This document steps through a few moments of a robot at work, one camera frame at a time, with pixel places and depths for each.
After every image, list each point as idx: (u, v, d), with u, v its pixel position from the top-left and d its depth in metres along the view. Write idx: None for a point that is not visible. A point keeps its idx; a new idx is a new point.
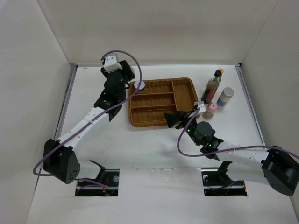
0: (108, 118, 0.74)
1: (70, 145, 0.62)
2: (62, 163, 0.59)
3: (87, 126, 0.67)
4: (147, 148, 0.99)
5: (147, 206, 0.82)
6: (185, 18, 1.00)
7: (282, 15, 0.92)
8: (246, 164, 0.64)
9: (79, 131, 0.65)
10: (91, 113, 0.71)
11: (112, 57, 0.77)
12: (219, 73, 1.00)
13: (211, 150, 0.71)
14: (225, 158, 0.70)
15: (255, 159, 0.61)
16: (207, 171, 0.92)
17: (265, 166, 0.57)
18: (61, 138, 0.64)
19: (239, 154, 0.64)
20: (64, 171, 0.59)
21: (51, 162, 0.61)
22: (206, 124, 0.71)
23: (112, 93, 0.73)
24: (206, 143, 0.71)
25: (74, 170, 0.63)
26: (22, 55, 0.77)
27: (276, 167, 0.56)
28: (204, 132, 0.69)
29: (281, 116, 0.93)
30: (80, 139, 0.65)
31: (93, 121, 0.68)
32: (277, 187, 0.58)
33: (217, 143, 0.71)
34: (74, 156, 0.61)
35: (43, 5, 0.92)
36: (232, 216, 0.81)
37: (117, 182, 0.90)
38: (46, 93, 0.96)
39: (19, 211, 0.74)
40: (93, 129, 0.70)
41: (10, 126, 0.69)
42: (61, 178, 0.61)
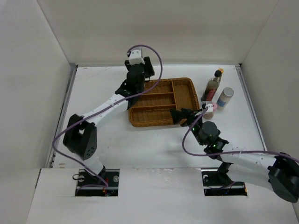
0: (127, 106, 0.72)
1: (92, 122, 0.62)
2: (84, 136, 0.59)
3: (108, 108, 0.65)
4: (147, 148, 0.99)
5: (147, 205, 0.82)
6: (185, 17, 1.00)
7: (282, 15, 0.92)
8: (251, 168, 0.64)
9: (100, 112, 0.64)
10: (112, 97, 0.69)
11: (138, 51, 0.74)
12: (219, 73, 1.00)
13: (215, 150, 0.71)
14: (229, 160, 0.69)
15: (261, 164, 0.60)
16: (207, 171, 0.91)
17: (271, 173, 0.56)
18: (84, 114, 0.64)
19: (245, 157, 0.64)
20: (84, 144, 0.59)
21: (72, 136, 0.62)
22: (211, 124, 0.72)
23: (133, 82, 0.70)
24: (210, 143, 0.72)
25: (92, 146, 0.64)
26: (22, 55, 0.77)
27: (283, 175, 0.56)
28: (209, 132, 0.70)
29: (281, 118, 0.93)
30: (102, 119, 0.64)
31: (115, 104, 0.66)
32: (281, 192, 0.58)
33: (221, 144, 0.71)
34: (96, 132, 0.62)
35: (43, 5, 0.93)
36: (232, 215, 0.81)
37: (117, 181, 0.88)
38: (46, 93, 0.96)
39: (18, 211, 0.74)
40: (113, 113, 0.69)
41: (10, 126, 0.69)
42: (80, 152, 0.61)
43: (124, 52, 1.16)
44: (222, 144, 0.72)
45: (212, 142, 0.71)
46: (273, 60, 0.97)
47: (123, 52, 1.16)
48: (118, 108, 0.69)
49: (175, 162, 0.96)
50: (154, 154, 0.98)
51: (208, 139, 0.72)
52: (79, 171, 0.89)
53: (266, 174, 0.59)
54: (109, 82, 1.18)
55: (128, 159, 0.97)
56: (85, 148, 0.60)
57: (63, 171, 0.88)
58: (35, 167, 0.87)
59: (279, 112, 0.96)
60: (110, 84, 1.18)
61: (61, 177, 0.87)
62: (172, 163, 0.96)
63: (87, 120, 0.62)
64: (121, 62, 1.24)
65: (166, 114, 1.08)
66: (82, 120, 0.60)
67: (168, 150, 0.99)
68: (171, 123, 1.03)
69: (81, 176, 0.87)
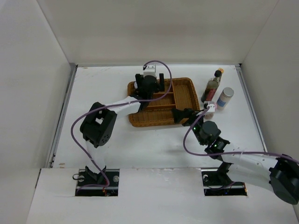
0: (137, 108, 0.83)
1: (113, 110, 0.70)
2: (105, 119, 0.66)
3: (125, 103, 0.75)
4: (148, 148, 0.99)
5: (146, 205, 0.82)
6: (184, 18, 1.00)
7: (281, 16, 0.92)
8: (252, 169, 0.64)
9: (119, 105, 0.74)
10: (128, 98, 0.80)
11: (153, 66, 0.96)
12: (219, 73, 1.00)
13: (216, 150, 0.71)
14: (230, 160, 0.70)
15: (263, 166, 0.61)
16: (207, 171, 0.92)
17: (273, 175, 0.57)
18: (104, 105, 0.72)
19: (246, 158, 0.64)
20: (104, 127, 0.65)
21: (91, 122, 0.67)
22: (211, 124, 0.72)
23: (146, 88, 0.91)
24: (211, 142, 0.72)
25: (108, 134, 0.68)
26: (21, 55, 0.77)
27: (284, 176, 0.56)
28: (209, 131, 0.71)
29: (281, 119, 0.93)
30: (119, 112, 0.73)
31: (131, 101, 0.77)
32: (282, 194, 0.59)
33: (222, 144, 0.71)
34: (114, 120, 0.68)
35: (43, 4, 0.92)
36: (232, 215, 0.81)
37: (117, 181, 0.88)
38: (46, 93, 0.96)
39: (18, 211, 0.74)
40: (126, 111, 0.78)
41: (10, 127, 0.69)
42: (96, 136, 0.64)
43: (123, 52, 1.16)
44: (223, 144, 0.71)
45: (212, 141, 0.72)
46: (273, 60, 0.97)
47: (123, 52, 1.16)
48: (133, 108, 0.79)
49: (175, 162, 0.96)
50: (154, 154, 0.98)
51: (207, 138, 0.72)
52: (79, 171, 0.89)
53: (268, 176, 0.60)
54: (109, 82, 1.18)
55: (128, 159, 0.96)
56: (104, 131, 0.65)
57: (63, 171, 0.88)
58: (35, 167, 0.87)
59: (278, 112, 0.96)
60: (110, 84, 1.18)
61: (61, 177, 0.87)
62: (172, 163, 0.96)
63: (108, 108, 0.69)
64: (120, 62, 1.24)
65: (166, 114, 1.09)
66: (104, 107, 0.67)
67: (168, 150, 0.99)
68: (171, 123, 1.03)
69: (81, 176, 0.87)
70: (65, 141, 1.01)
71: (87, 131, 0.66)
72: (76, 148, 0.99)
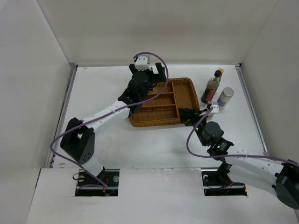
0: (127, 113, 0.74)
1: (91, 128, 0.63)
2: (82, 139, 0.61)
3: (110, 114, 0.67)
4: (148, 148, 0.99)
5: (146, 206, 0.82)
6: (185, 18, 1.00)
7: (281, 16, 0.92)
8: (256, 172, 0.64)
9: (101, 117, 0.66)
10: (115, 103, 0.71)
11: (144, 58, 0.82)
12: (219, 73, 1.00)
13: (219, 151, 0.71)
14: (233, 162, 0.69)
15: (268, 171, 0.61)
16: (207, 171, 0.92)
17: (279, 181, 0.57)
18: (83, 120, 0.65)
19: (251, 162, 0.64)
20: (81, 148, 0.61)
21: (69, 139, 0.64)
22: (215, 125, 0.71)
23: (136, 88, 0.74)
24: (213, 143, 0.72)
25: (89, 151, 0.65)
26: (22, 56, 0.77)
27: (290, 182, 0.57)
28: (212, 132, 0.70)
29: (281, 119, 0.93)
30: (101, 125, 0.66)
31: (116, 110, 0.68)
32: (284, 199, 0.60)
33: (225, 145, 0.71)
34: (92, 138, 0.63)
35: (43, 4, 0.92)
36: (232, 215, 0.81)
37: (117, 181, 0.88)
38: (46, 93, 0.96)
39: (18, 211, 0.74)
40: (114, 120, 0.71)
41: (10, 127, 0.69)
42: (76, 156, 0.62)
43: (123, 52, 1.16)
44: (225, 145, 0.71)
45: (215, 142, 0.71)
46: (273, 60, 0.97)
47: (123, 52, 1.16)
48: (120, 115, 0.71)
49: (175, 162, 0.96)
50: (154, 154, 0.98)
51: (210, 139, 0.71)
52: (79, 171, 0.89)
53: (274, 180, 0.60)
54: (109, 82, 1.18)
55: (128, 159, 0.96)
56: (82, 151, 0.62)
57: (63, 171, 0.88)
58: (35, 167, 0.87)
59: (278, 113, 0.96)
60: (110, 83, 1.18)
61: (61, 177, 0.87)
62: (172, 163, 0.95)
63: (87, 125, 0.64)
64: (120, 62, 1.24)
65: (166, 114, 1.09)
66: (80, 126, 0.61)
67: (168, 150, 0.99)
68: (171, 123, 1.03)
69: (81, 177, 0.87)
70: None
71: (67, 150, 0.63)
72: None
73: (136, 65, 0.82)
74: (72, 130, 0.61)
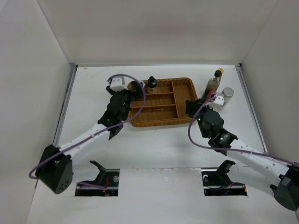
0: (108, 136, 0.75)
1: (68, 155, 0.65)
2: (58, 169, 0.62)
3: (87, 139, 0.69)
4: (147, 148, 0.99)
5: (146, 206, 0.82)
6: (184, 18, 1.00)
7: (281, 15, 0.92)
8: (259, 171, 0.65)
9: (79, 143, 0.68)
10: (94, 127, 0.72)
11: (118, 79, 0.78)
12: (219, 73, 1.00)
13: (221, 143, 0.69)
14: (235, 157, 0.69)
15: (272, 171, 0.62)
16: (207, 171, 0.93)
17: (281, 182, 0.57)
18: (61, 147, 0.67)
19: (255, 159, 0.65)
20: (58, 177, 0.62)
21: (46, 168, 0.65)
22: (215, 115, 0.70)
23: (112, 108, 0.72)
24: (214, 133, 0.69)
25: (67, 179, 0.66)
26: (22, 55, 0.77)
27: (293, 185, 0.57)
28: (212, 121, 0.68)
29: (281, 120, 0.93)
30: (79, 151, 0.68)
31: (95, 134, 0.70)
32: (281, 200, 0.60)
33: (228, 136, 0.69)
34: (69, 167, 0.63)
35: (43, 4, 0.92)
36: (232, 216, 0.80)
37: (117, 182, 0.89)
38: (46, 93, 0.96)
39: (18, 211, 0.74)
40: (93, 143, 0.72)
41: (10, 127, 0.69)
42: (53, 185, 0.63)
43: (123, 52, 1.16)
44: (228, 137, 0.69)
45: (215, 132, 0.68)
46: (273, 60, 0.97)
47: (123, 52, 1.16)
48: (100, 138, 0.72)
49: (175, 162, 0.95)
50: (154, 154, 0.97)
51: (210, 128, 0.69)
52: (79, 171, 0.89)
53: (275, 180, 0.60)
54: None
55: (128, 159, 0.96)
56: (59, 180, 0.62)
57: None
58: (35, 167, 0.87)
59: (279, 113, 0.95)
60: None
61: None
62: (172, 163, 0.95)
63: (64, 153, 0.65)
64: (120, 62, 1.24)
65: (166, 114, 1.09)
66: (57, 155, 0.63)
67: (168, 150, 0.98)
68: (171, 122, 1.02)
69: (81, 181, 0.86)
70: (65, 141, 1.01)
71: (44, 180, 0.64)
72: None
73: (111, 87, 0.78)
74: (48, 160, 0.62)
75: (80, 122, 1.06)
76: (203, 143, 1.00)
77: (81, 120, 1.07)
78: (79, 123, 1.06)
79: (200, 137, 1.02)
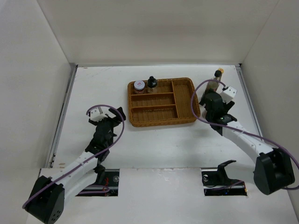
0: (96, 163, 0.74)
1: (60, 184, 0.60)
2: (50, 200, 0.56)
3: (77, 167, 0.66)
4: (148, 148, 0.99)
5: (146, 206, 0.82)
6: (184, 18, 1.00)
7: (281, 16, 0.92)
8: (246, 149, 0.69)
9: (70, 171, 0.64)
10: (81, 156, 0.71)
11: (96, 109, 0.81)
12: (219, 73, 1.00)
13: (221, 121, 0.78)
14: (229, 134, 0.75)
15: (255, 149, 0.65)
16: (207, 171, 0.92)
17: (260, 157, 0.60)
18: (52, 178, 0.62)
19: (244, 138, 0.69)
20: (50, 207, 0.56)
21: (38, 200, 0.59)
22: (217, 94, 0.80)
23: (99, 136, 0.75)
24: (214, 110, 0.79)
25: (59, 209, 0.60)
26: (22, 55, 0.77)
27: (271, 165, 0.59)
28: (211, 97, 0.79)
29: (281, 120, 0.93)
30: (70, 179, 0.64)
31: (84, 161, 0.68)
32: (260, 181, 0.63)
33: (229, 118, 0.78)
34: (61, 196, 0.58)
35: (43, 5, 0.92)
36: (232, 216, 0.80)
37: (117, 182, 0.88)
38: (46, 94, 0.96)
39: (18, 211, 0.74)
40: (83, 172, 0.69)
41: (10, 127, 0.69)
42: (45, 217, 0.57)
43: (123, 52, 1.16)
44: (229, 119, 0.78)
45: (215, 110, 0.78)
46: (273, 60, 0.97)
47: (123, 52, 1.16)
48: (88, 166, 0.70)
49: (175, 162, 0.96)
50: (154, 154, 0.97)
51: (210, 106, 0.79)
52: None
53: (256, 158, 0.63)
54: (109, 82, 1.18)
55: (128, 159, 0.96)
56: (52, 211, 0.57)
57: None
58: (35, 168, 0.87)
59: (279, 113, 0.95)
60: (110, 83, 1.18)
61: None
62: (172, 163, 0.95)
63: (56, 183, 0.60)
64: (120, 62, 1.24)
65: (167, 114, 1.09)
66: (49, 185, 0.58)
67: (168, 150, 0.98)
68: (171, 122, 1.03)
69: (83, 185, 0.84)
70: (65, 141, 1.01)
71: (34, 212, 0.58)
72: (76, 148, 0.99)
73: (92, 118, 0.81)
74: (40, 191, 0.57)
75: (80, 122, 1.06)
76: (203, 143, 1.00)
77: (81, 120, 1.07)
78: (79, 123, 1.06)
79: (200, 137, 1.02)
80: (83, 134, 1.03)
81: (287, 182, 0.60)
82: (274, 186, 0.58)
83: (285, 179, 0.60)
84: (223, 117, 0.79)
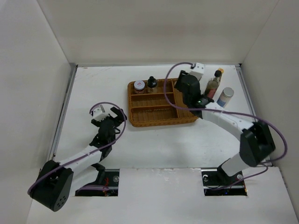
0: (99, 157, 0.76)
1: (68, 168, 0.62)
2: (58, 182, 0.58)
3: (83, 157, 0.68)
4: (147, 147, 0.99)
5: (145, 205, 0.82)
6: (184, 17, 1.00)
7: (282, 15, 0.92)
8: (228, 129, 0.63)
9: (77, 159, 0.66)
10: (87, 148, 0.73)
11: (98, 108, 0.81)
12: (219, 73, 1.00)
13: (199, 106, 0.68)
14: (209, 117, 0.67)
15: (237, 126, 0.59)
16: (207, 171, 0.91)
17: (244, 133, 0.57)
18: (60, 163, 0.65)
19: (224, 117, 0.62)
20: (58, 190, 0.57)
21: (43, 185, 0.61)
22: (191, 76, 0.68)
23: (103, 133, 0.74)
24: (191, 95, 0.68)
25: (65, 195, 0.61)
26: (22, 55, 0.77)
27: (253, 138, 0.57)
28: (188, 81, 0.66)
29: (281, 119, 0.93)
30: (77, 166, 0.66)
31: (91, 152, 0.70)
32: (246, 155, 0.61)
33: (206, 101, 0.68)
34: (69, 179, 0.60)
35: (43, 4, 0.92)
36: (232, 216, 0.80)
37: (117, 182, 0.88)
38: (46, 93, 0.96)
39: (19, 211, 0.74)
40: (87, 163, 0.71)
41: (10, 128, 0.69)
42: (51, 202, 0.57)
43: (123, 52, 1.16)
44: (206, 101, 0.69)
45: (192, 94, 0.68)
46: (273, 59, 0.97)
47: (123, 52, 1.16)
48: (94, 157, 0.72)
49: (175, 162, 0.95)
50: (154, 154, 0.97)
51: (186, 90, 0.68)
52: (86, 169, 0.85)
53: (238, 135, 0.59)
54: (108, 82, 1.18)
55: (127, 159, 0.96)
56: (59, 195, 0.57)
57: None
58: (35, 168, 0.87)
59: (279, 112, 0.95)
60: (110, 83, 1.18)
61: None
62: (172, 163, 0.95)
63: (64, 167, 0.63)
64: (120, 62, 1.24)
65: (167, 114, 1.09)
66: (58, 168, 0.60)
67: (168, 151, 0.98)
68: (171, 123, 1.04)
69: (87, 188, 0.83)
70: (65, 141, 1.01)
71: (40, 197, 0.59)
72: (76, 149, 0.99)
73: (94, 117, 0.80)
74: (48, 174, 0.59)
75: (80, 122, 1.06)
76: (202, 143, 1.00)
77: (81, 120, 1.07)
78: (79, 122, 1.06)
79: (200, 137, 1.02)
80: (83, 134, 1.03)
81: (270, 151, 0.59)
82: (260, 157, 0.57)
83: (269, 149, 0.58)
84: (200, 100, 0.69)
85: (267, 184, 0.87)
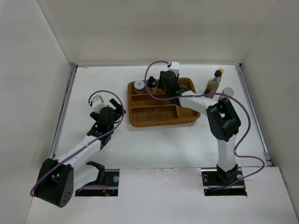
0: (99, 146, 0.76)
1: (68, 164, 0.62)
2: (60, 180, 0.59)
3: (81, 149, 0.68)
4: (147, 148, 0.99)
5: (145, 205, 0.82)
6: (185, 17, 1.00)
7: (282, 15, 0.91)
8: (200, 110, 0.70)
9: (75, 153, 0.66)
10: (85, 139, 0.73)
11: (97, 98, 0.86)
12: (219, 73, 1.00)
13: (176, 95, 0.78)
14: (186, 103, 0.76)
15: (205, 105, 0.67)
16: (207, 171, 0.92)
17: (209, 109, 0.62)
18: (58, 159, 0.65)
19: (196, 100, 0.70)
20: (61, 187, 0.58)
21: (46, 184, 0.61)
22: (169, 72, 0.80)
23: (105, 120, 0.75)
24: (169, 87, 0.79)
25: (69, 191, 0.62)
26: (22, 54, 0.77)
27: (218, 113, 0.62)
28: (165, 75, 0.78)
29: (281, 119, 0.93)
30: (77, 160, 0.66)
31: (89, 143, 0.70)
32: (216, 131, 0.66)
33: (183, 91, 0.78)
34: (71, 175, 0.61)
35: (43, 4, 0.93)
36: (232, 216, 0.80)
37: (117, 182, 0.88)
38: (46, 93, 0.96)
39: (18, 211, 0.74)
40: (86, 156, 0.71)
41: (10, 128, 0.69)
42: (56, 199, 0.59)
43: (123, 52, 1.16)
44: (184, 91, 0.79)
45: (170, 87, 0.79)
46: (273, 59, 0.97)
47: (123, 52, 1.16)
48: (93, 148, 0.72)
49: (175, 162, 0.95)
50: (153, 154, 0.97)
51: (166, 83, 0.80)
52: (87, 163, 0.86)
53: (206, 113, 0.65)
54: (108, 82, 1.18)
55: (128, 159, 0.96)
56: (62, 192, 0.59)
57: None
58: (35, 168, 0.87)
59: (279, 112, 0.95)
60: (110, 83, 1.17)
61: None
62: (172, 163, 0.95)
63: (63, 164, 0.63)
64: (120, 62, 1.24)
65: (167, 114, 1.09)
66: (57, 166, 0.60)
67: (167, 151, 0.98)
68: (171, 122, 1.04)
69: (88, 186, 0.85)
70: (65, 141, 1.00)
71: (44, 196, 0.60)
72: None
73: (93, 108, 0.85)
74: (48, 174, 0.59)
75: (80, 122, 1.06)
76: (202, 143, 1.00)
77: (81, 120, 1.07)
78: (79, 122, 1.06)
79: (199, 137, 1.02)
80: (83, 134, 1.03)
81: (235, 125, 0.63)
82: (226, 130, 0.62)
83: (234, 123, 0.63)
84: (179, 91, 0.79)
85: (267, 184, 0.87)
